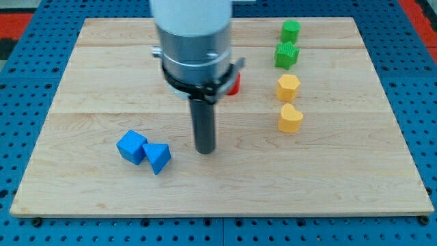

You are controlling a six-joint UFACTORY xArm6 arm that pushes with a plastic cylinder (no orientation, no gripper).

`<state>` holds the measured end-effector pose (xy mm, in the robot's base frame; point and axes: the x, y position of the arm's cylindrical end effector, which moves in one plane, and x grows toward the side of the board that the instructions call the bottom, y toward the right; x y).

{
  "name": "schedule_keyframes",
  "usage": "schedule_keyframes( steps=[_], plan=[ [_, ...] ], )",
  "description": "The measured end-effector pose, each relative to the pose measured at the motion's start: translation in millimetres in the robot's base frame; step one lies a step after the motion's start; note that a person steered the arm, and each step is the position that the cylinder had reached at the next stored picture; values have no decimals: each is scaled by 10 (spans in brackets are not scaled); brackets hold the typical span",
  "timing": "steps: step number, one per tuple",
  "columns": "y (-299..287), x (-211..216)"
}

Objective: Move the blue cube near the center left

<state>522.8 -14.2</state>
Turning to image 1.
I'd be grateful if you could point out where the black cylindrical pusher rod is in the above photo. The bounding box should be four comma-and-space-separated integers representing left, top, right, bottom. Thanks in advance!
190, 100, 216, 154

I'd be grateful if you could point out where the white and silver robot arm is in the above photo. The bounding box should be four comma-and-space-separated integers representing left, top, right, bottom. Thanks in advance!
150, 0, 233, 154

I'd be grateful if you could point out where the blue cube block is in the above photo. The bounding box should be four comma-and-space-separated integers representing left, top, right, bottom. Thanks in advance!
116, 130, 148, 165

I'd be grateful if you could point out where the red block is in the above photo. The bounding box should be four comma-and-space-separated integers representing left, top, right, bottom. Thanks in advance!
227, 72, 241, 96

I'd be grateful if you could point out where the blue triangular prism block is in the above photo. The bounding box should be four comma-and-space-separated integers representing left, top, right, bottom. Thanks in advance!
143, 143, 171, 175

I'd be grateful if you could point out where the yellow hexagon block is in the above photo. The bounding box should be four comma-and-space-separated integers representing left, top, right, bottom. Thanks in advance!
275, 74, 300, 102

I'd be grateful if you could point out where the yellow heart block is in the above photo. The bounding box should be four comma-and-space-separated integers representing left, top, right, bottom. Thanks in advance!
278, 103, 304, 133

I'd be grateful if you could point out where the green star block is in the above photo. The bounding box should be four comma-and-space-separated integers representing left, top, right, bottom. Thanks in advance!
274, 42, 300, 70

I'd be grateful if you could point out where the light wooden board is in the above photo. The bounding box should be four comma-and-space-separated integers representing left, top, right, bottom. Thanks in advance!
10, 17, 434, 218

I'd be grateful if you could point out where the green cylinder block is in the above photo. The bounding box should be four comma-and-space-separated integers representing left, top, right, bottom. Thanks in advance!
280, 20, 301, 44

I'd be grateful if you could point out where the black clamp ring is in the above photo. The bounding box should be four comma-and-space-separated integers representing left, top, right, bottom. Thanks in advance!
160, 57, 246, 105

